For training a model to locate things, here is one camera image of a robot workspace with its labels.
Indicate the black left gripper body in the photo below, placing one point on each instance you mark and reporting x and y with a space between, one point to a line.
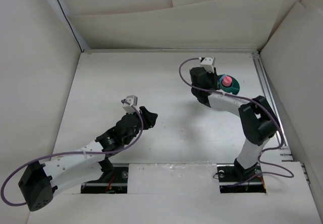
139 123

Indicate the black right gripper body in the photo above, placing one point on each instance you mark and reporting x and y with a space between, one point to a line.
212 78

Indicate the pink cap glue bottle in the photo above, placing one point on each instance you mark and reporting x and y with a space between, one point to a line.
227 81

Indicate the blue translucent stapler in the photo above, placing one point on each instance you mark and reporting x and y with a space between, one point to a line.
221 77

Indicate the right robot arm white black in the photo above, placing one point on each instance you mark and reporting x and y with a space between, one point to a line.
259 123

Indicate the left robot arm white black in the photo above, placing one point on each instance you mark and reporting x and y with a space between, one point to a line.
41 182

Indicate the teal round divided container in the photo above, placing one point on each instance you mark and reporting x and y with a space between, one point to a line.
234 89

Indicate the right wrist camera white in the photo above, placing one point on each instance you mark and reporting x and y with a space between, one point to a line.
208 64

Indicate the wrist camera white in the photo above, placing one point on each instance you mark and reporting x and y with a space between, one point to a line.
130 104
208 64

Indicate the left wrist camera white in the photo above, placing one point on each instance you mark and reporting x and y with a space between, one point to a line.
130 104

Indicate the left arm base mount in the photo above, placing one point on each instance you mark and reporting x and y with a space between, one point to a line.
113 180

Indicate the aluminium rail right side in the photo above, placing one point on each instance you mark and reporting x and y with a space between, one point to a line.
284 151

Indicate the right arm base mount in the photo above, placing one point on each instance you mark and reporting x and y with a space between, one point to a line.
232 180

